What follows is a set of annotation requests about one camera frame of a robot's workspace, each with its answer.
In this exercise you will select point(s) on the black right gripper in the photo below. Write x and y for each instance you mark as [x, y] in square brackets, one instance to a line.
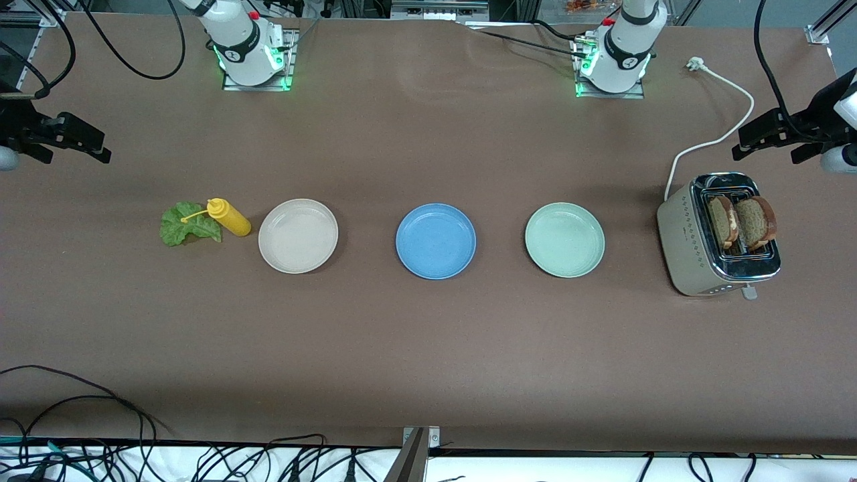
[15, 124]

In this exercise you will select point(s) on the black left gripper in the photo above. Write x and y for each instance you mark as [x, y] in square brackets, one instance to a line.
[812, 123]

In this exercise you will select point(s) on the brown bread slice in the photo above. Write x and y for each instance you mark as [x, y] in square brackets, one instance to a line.
[722, 221]
[755, 224]

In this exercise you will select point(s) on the green lettuce leaf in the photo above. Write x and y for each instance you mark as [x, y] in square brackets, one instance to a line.
[181, 231]

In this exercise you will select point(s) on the yellow squeeze bottle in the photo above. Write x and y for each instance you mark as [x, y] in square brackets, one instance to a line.
[231, 219]

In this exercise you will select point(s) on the mint green plate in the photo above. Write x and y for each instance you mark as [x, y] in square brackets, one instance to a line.
[564, 239]

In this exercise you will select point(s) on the beige plate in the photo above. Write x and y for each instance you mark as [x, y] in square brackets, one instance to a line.
[298, 235]

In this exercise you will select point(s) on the blue plate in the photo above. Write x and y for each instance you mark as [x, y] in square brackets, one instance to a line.
[436, 241]

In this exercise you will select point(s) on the beige chrome toaster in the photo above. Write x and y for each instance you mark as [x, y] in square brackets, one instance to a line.
[683, 248]

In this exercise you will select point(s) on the orange packet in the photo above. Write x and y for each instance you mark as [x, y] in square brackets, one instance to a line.
[584, 5]

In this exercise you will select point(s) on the grey metal box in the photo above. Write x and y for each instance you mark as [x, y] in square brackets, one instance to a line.
[438, 8]

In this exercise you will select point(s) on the silver corner bracket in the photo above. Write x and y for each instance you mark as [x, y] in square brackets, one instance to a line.
[432, 436]
[817, 35]
[53, 18]

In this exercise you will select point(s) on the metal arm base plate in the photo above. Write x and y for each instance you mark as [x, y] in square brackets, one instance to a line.
[586, 90]
[289, 67]

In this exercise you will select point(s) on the grey aluminium post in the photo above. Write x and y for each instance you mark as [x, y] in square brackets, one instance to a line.
[408, 462]

